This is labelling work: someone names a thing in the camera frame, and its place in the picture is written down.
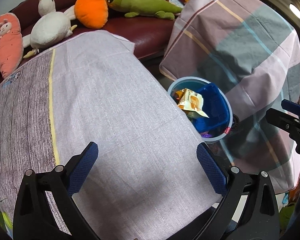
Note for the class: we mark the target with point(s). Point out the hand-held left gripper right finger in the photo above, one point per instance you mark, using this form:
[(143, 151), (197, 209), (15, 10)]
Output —
[(211, 170)]

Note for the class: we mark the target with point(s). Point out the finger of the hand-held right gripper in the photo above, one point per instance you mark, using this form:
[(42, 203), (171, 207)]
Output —
[(285, 121), (292, 105)]

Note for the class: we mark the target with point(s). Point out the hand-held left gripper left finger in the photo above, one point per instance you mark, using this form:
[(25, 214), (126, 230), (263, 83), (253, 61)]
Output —
[(83, 168)]

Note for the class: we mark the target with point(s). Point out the purple dog-print capsule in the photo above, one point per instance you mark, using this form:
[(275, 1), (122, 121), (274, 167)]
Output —
[(207, 135)]

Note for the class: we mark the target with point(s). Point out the blue plastic tray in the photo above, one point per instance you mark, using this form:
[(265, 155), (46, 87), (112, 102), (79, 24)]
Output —
[(215, 105)]

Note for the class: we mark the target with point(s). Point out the yellow snack packet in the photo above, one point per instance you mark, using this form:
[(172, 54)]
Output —
[(192, 102)]

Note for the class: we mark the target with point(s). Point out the teal trash bin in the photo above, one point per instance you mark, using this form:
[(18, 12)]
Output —
[(176, 85)]

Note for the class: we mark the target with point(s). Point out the plaid blanket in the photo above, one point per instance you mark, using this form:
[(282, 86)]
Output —
[(240, 42)]

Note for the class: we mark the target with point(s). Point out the bright ceiling light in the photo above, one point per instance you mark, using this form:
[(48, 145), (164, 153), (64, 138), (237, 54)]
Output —
[(295, 11)]

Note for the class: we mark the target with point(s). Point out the white duck plush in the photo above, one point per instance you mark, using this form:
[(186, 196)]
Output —
[(48, 30)]

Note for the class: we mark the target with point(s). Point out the dark red leather sofa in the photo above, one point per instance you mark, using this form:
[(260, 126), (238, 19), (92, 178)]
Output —
[(145, 35)]

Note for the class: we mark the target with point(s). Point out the colourful toy clutter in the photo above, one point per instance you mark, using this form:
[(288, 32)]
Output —
[(177, 2)]

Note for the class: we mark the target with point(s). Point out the orange carrot rabbit plush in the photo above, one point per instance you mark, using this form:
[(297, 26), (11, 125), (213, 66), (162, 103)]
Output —
[(91, 10)]

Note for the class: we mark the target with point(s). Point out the green lizard plush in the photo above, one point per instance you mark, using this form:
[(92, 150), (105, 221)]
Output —
[(145, 5)]

